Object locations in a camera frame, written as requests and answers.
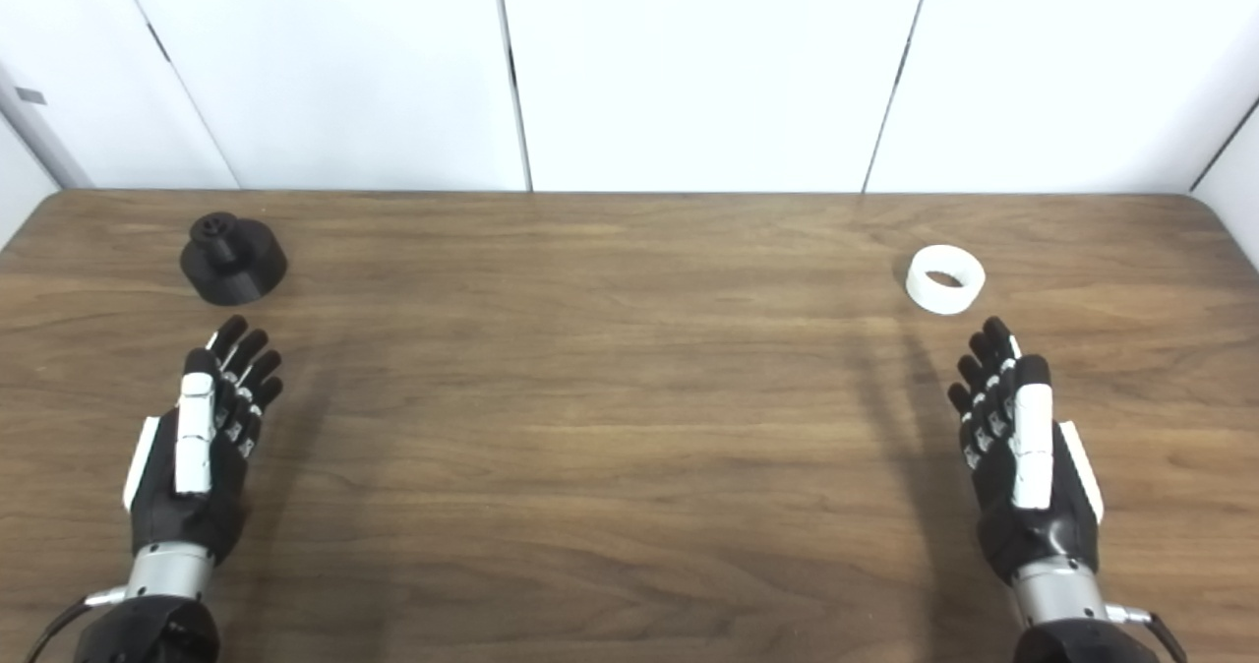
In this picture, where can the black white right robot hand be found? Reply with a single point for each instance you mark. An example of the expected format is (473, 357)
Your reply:
(1043, 535)

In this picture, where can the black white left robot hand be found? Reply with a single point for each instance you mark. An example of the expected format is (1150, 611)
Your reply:
(162, 515)

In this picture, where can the round black stepped part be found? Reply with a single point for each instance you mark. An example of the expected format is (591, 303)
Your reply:
(236, 274)

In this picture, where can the small grey wall plate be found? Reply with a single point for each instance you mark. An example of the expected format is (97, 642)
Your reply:
(30, 95)

